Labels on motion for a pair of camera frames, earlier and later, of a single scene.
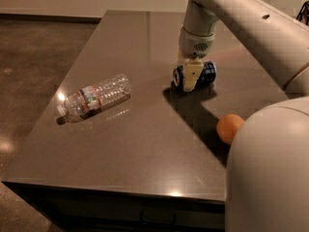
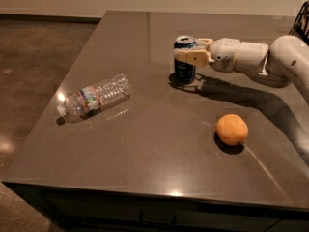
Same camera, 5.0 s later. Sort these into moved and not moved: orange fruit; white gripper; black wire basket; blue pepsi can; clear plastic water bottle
Moved: white gripper; blue pepsi can
Not moved: black wire basket; orange fruit; clear plastic water bottle
